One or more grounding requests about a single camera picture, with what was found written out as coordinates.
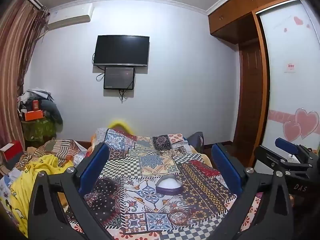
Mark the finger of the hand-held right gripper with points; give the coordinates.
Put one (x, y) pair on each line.
(270, 155)
(286, 145)

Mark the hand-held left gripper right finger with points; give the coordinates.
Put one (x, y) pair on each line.
(225, 166)

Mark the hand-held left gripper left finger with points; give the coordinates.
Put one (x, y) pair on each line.
(93, 166)

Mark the purple heart-shaped box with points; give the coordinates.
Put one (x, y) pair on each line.
(168, 186)

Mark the striped brown cloth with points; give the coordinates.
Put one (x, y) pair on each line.
(60, 150)

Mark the dark blue bag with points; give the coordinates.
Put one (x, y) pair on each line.
(196, 141)

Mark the yellow fuzzy object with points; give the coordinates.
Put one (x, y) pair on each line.
(120, 126)

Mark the orange floral bed sheet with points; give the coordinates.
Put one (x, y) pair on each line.
(247, 210)

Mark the patchwork printed blanket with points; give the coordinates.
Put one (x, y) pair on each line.
(150, 170)

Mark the white heart-print sliding door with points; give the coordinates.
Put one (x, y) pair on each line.
(287, 80)

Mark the green patterned cloth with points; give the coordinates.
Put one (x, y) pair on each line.
(38, 130)

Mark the yellow cloth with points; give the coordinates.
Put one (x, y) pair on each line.
(23, 187)

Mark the pile of clothes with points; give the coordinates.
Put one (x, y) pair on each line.
(50, 107)

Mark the orange box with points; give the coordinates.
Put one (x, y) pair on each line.
(33, 115)

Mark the small red box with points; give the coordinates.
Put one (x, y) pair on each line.
(35, 105)

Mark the striped brown curtain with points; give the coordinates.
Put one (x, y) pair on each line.
(15, 55)

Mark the wooden wardrobe cabinets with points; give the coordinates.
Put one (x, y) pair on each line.
(240, 7)

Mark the white air conditioner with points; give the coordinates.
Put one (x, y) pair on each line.
(70, 16)

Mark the small black wall monitor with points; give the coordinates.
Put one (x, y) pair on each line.
(119, 78)

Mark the black wall television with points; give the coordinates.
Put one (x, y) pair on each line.
(121, 51)

